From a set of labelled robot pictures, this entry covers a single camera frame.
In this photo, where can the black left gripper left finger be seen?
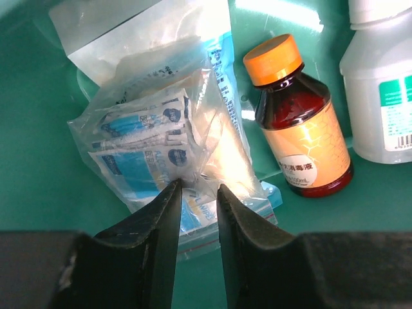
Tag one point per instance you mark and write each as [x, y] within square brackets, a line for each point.
[129, 265]

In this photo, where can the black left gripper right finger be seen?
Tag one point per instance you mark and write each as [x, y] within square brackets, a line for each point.
[266, 267]

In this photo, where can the blue bandage packets bag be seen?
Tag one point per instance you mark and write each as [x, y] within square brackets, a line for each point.
[179, 132]

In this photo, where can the amber medicine bottle orange cap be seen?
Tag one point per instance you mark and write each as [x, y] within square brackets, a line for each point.
[298, 120]

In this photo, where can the cotton balls clear bag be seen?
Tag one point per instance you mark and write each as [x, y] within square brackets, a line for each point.
[150, 40]

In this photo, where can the blue cotton swab bag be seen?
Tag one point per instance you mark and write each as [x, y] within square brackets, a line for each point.
[220, 49]

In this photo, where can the white bottle green label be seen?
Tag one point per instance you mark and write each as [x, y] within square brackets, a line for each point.
[376, 68]

